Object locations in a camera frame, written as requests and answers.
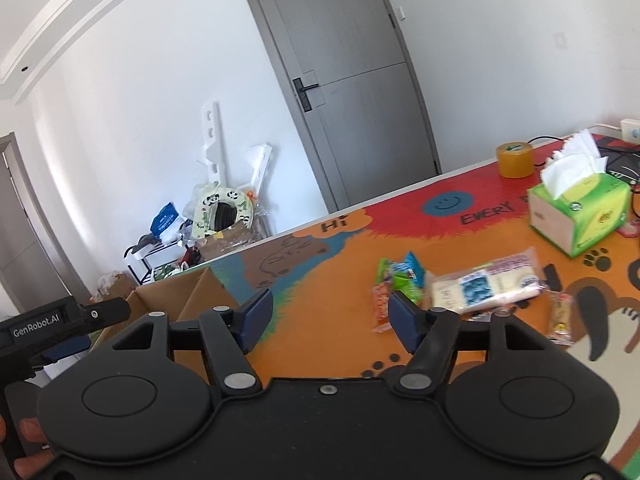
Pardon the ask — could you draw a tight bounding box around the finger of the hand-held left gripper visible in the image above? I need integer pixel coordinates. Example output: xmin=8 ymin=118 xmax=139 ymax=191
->
xmin=29 ymin=334 xmax=92 ymax=368
xmin=75 ymin=297 xmax=132 ymax=329

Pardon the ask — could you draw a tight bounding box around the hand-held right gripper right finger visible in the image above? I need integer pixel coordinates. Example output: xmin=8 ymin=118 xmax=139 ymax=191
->
xmin=389 ymin=291 xmax=567 ymax=395

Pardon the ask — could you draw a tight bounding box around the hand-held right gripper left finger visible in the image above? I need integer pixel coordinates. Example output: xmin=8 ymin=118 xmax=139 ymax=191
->
xmin=107 ymin=288 xmax=274 ymax=395

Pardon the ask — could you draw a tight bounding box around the slim orange snack packet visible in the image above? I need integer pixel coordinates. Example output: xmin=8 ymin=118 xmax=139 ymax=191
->
xmin=370 ymin=282 xmax=394 ymax=334

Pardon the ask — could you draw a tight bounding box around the blue and green snack packet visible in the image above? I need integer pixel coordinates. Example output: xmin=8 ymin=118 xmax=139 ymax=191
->
xmin=397 ymin=252 xmax=427 ymax=302

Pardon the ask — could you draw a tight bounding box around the light green snack packet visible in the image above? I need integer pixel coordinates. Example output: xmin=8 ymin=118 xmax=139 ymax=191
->
xmin=377 ymin=258 xmax=402 ymax=287

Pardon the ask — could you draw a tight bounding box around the brown cardboard box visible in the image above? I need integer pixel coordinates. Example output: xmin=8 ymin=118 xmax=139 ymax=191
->
xmin=87 ymin=266 xmax=246 ymax=386

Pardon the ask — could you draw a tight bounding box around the long white snack packet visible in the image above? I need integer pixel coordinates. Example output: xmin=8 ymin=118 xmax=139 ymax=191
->
xmin=429 ymin=247 xmax=545 ymax=317

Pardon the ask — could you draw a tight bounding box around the small yellow snack packet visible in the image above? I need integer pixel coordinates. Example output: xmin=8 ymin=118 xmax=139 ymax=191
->
xmin=544 ymin=290 xmax=577 ymax=347

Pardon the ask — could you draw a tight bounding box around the person's left hand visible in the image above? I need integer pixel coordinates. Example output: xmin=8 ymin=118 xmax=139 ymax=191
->
xmin=0 ymin=412 xmax=57 ymax=477

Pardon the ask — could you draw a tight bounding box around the small printed cardboard box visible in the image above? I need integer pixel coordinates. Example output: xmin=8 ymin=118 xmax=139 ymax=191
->
xmin=96 ymin=271 xmax=137 ymax=302

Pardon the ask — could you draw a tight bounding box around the colourful printed table mat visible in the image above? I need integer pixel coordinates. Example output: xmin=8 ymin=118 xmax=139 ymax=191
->
xmin=205 ymin=129 xmax=640 ymax=480

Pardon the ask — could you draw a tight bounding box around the taped cardboard box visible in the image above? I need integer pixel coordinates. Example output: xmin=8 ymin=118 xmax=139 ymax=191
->
xmin=194 ymin=221 xmax=257 ymax=264

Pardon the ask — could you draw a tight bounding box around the blue plastic bag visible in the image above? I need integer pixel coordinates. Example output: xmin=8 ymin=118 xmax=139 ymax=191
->
xmin=152 ymin=202 xmax=182 ymax=239

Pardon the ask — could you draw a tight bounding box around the panda print toilet seat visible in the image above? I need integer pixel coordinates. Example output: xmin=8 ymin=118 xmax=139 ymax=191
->
xmin=192 ymin=184 xmax=257 ymax=239

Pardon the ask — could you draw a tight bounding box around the short white foam piece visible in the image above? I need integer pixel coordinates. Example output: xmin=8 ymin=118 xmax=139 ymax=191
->
xmin=244 ymin=143 xmax=274 ymax=192

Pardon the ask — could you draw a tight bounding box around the tall white foam piece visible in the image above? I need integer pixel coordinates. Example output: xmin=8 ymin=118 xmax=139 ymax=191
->
xmin=196 ymin=102 xmax=224 ymax=187

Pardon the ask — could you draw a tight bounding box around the brown tape roll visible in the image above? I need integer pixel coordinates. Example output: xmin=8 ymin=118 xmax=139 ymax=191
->
xmin=495 ymin=142 xmax=536 ymax=179

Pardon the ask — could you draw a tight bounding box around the green tissue box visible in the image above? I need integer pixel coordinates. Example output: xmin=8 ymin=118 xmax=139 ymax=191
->
xmin=527 ymin=129 xmax=633 ymax=259

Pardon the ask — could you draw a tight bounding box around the grey door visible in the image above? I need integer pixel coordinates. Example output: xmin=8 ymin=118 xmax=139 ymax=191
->
xmin=236 ymin=0 xmax=442 ymax=214

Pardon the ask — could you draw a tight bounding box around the black mouse pad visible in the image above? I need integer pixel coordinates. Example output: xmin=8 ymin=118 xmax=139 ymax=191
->
xmin=594 ymin=139 xmax=640 ymax=183

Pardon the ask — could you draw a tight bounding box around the grey doorway frame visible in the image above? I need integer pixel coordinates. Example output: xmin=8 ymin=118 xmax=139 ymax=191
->
xmin=0 ymin=132 xmax=92 ymax=313

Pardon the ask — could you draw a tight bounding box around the black door handle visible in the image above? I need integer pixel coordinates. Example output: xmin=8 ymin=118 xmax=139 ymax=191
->
xmin=292 ymin=78 xmax=321 ymax=112

